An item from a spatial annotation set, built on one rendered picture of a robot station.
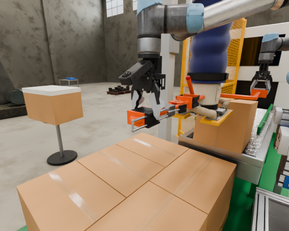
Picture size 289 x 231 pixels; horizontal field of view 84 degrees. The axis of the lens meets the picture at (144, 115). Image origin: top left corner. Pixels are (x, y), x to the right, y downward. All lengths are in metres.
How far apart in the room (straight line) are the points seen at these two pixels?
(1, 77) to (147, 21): 5.73
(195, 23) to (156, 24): 0.11
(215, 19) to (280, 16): 10.01
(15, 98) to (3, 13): 7.83
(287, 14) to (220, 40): 9.71
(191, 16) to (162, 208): 0.88
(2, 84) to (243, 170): 5.92
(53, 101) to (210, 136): 1.68
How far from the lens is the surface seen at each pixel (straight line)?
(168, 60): 2.44
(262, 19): 10.67
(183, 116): 0.98
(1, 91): 6.12
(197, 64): 0.98
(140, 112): 0.52
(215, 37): 0.99
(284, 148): 0.92
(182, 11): 0.54
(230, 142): 1.50
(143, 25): 0.53
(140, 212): 0.98
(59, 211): 1.08
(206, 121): 0.93
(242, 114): 1.44
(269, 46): 1.27
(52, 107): 2.10
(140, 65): 0.50
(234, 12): 0.70
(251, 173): 1.57
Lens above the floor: 1.26
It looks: 16 degrees down
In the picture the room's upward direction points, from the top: straight up
